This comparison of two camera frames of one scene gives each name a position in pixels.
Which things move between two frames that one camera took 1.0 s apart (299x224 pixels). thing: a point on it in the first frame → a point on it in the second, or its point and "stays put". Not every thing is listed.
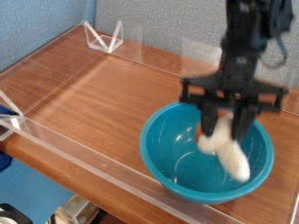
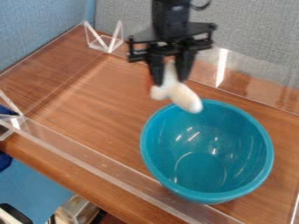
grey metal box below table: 78,211 stays put
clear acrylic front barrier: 143,187 stays put
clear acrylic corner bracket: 104,43 stays put
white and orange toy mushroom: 220,143 → 173,90
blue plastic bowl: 191,174 stays put
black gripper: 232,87 → 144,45
